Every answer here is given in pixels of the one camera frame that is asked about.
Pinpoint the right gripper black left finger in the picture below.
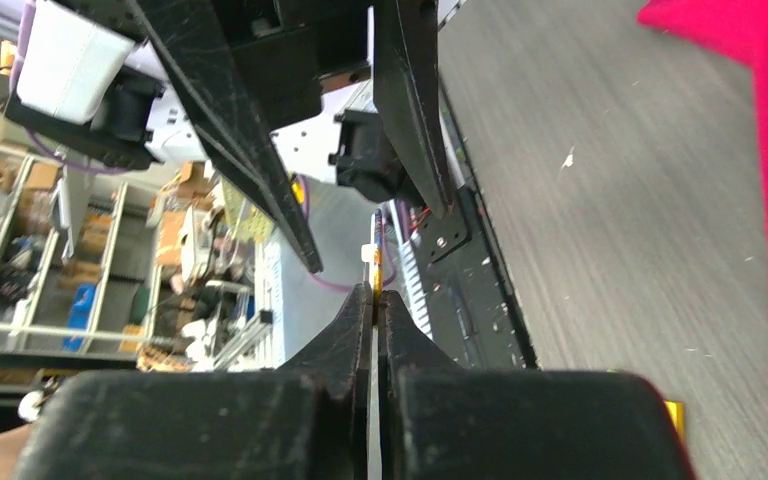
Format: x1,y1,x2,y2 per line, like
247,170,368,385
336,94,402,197
14,284,372,479

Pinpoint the yellow block pile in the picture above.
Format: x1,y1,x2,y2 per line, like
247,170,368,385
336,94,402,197
664,400,686,442

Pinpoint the background storage shelf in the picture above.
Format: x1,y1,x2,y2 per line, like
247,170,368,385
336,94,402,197
0,26,279,399

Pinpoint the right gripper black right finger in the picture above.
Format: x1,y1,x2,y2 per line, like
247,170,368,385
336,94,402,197
378,291,695,479

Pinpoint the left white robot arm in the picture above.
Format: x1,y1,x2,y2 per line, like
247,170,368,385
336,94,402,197
6,1,455,273

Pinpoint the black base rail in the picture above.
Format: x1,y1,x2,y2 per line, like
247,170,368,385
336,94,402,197
393,86,541,372

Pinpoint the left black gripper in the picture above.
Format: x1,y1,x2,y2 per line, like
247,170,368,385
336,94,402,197
128,0,454,273

